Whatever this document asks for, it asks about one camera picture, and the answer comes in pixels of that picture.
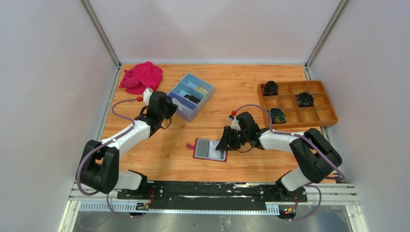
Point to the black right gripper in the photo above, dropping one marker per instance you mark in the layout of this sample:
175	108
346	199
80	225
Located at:
228	137

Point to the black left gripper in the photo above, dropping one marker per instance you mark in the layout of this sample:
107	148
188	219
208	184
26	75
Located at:
171	108

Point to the red leather card holder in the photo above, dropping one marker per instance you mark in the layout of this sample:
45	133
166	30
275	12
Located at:
205	149

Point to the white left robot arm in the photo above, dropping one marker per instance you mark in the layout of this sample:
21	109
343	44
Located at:
98	170

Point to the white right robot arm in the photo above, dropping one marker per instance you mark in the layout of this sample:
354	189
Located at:
315	156

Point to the gold card in box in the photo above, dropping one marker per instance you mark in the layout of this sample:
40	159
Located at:
202	90

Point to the black item in box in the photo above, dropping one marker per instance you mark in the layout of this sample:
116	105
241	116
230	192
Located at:
192	98

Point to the blue compartment organizer box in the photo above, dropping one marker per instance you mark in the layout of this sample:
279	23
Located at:
190	94

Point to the crumpled pink cloth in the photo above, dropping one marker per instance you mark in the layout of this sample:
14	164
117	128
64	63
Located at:
141	76

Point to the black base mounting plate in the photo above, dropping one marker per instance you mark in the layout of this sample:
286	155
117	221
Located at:
214	196

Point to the wooden compartment tray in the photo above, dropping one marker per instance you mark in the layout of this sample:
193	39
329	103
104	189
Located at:
296	104

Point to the aluminium frame rail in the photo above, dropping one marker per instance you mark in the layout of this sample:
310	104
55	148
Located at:
327	194

